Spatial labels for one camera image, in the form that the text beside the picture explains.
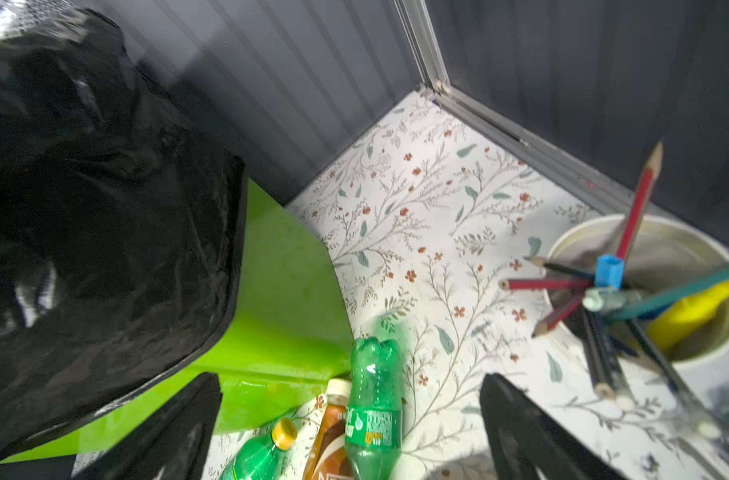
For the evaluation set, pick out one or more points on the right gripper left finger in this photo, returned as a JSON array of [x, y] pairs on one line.
[[173, 443]]

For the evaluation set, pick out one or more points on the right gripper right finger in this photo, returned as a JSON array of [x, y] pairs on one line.
[[527, 443]]

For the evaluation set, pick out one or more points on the green bottle near bin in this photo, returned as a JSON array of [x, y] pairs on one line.
[[374, 421]]

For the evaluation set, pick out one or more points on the green plastic waste bin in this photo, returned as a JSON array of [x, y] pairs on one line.
[[289, 336]]

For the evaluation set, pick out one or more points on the black bin liner bag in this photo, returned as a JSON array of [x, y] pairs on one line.
[[121, 230]]

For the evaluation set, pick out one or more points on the green bottle yellow cap left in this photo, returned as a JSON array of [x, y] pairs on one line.
[[261, 457]]

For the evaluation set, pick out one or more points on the brown Nescafe bottle upright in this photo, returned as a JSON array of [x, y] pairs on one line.
[[328, 460]]

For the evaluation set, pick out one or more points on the yellow highlighter in cup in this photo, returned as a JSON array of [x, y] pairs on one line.
[[686, 316]]

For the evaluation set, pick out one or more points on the blue capped pen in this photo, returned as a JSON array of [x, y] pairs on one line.
[[609, 272]]

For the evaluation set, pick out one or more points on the white cup pencil holder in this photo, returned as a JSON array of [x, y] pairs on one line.
[[668, 260]]

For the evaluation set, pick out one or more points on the teal pencil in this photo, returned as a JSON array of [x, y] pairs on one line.
[[618, 306]]

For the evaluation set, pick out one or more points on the red pencil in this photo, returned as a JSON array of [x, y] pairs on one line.
[[644, 190]]

